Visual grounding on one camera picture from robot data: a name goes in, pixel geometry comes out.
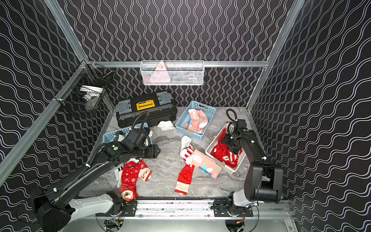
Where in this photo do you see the red white striped sock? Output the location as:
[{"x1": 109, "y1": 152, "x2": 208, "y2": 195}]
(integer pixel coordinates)
[{"x1": 175, "y1": 145, "x2": 195, "y2": 195}]

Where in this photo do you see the light blue right basket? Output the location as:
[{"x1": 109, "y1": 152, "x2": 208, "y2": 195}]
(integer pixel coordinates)
[{"x1": 175, "y1": 101, "x2": 216, "y2": 141}]

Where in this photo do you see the light blue basket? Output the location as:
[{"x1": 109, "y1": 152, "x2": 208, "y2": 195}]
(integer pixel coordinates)
[
  {"x1": 175, "y1": 101, "x2": 216, "y2": 141},
  {"x1": 102, "y1": 123, "x2": 152, "y2": 145}
]

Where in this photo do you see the pink triangle card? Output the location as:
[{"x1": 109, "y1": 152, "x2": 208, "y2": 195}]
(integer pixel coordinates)
[{"x1": 149, "y1": 61, "x2": 171, "y2": 84}]

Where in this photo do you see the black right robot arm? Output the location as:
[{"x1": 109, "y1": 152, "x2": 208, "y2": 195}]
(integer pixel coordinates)
[{"x1": 222, "y1": 119, "x2": 283, "y2": 206}]

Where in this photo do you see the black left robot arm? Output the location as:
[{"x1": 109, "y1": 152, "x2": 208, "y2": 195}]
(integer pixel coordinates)
[{"x1": 31, "y1": 128, "x2": 161, "y2": 232}]

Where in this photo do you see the red santa sock front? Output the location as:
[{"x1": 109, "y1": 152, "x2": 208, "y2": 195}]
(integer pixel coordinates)
[{"x1": 119, "y1": 160, "x2": 144, "y2": 202}]

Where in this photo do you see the red striped cuff sock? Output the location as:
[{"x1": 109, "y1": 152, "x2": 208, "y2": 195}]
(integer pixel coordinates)
[{"x1": 210, "y1": 129, "x2": 233, "y2": 162}]

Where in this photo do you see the light blue left basket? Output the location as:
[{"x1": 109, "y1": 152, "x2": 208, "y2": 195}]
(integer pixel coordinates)
[{"x1": 102, "y1": 123, "x2": 152, "y2": 145}]

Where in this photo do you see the plain white sock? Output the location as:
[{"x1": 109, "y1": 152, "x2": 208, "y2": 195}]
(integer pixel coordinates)
[{"x1": 157, "y1": 121, "x2": 176, "y2": 131}]

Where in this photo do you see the clear wall-mounted bin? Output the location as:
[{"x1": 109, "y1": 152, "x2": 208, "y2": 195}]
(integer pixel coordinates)
[{"x1": 140, "y1": 60, "x2": 205, "y2": 86}]

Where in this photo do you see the black plastic toolbox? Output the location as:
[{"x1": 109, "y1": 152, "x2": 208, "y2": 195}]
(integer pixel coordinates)
[{"x1": 116, "y1": 91, "x2": 178, "y2": 128}]

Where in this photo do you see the pink sock on table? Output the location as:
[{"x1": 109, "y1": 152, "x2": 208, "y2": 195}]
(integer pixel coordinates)
[{"x1": 191, "y1": 149, "x2": 222, "y2": 179}]

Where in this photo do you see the red santa face sock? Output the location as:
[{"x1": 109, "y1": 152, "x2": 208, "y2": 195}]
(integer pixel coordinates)
[{"x1": 138, "y1": 160, "x2": 152, "y2": 182}]

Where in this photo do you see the pink sock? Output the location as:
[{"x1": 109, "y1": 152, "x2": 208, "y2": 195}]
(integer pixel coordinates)
[
  {"x1": 183, "y1": 109, "x2": 209, "y2": 134},
  {"x1": 191, "y1": 149, "x2": 222, "y2": 179}
]

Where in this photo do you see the white perforated basket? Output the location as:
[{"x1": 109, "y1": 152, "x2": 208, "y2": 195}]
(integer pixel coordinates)
[{"x1": 205, "y1": 124, "x2": 246, "y2": 174}]

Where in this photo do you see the black wire wall basket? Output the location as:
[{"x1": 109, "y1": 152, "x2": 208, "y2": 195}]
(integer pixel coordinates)
[{"x1": 58, "y1": 64, "x2": 115, "y2": 118}]

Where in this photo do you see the red christmas sock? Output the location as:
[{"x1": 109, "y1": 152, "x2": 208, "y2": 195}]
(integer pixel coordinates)
[{"x1": 222, "y1": 151, "x2": 241, "y2": 168}]

